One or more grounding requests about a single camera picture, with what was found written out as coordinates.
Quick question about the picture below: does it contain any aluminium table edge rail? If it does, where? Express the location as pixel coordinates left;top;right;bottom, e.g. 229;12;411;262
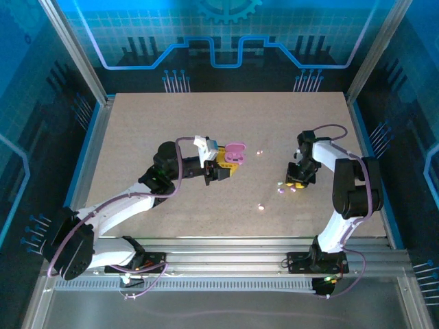
63;236;394;251

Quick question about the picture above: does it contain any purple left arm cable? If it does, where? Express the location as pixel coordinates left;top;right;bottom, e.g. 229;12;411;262
46;136;198;301

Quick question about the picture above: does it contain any purple earbud charging case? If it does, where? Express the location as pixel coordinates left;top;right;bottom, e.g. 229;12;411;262
223;141;248;167

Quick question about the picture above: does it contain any blue table side trim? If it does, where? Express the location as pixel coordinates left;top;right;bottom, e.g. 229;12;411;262
51;101;104;249

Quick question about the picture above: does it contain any aluminium frame post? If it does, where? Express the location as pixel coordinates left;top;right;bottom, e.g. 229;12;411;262
37;0;110;106
345;0;413;106

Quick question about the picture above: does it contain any aluminium table side rail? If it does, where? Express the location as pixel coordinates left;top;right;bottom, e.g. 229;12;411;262
344;92;395;249
57;95;117;248

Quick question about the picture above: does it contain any aluminium base beam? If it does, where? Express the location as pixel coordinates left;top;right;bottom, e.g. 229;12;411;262
44;248;412;275

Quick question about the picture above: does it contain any black electronics box with LEDs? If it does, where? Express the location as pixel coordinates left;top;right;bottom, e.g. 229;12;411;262
311;276;339;298

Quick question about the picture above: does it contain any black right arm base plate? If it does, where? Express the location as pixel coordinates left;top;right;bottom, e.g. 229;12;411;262
286;252;350;274

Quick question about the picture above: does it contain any grey metal front panel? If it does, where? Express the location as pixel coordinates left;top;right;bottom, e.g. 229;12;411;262
20;267;435;329

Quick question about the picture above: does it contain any grey slotted cable duct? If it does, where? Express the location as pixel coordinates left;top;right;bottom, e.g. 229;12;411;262
54;278;316;293

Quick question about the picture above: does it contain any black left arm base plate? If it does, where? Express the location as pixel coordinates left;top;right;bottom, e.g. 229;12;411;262
104;252;169;275

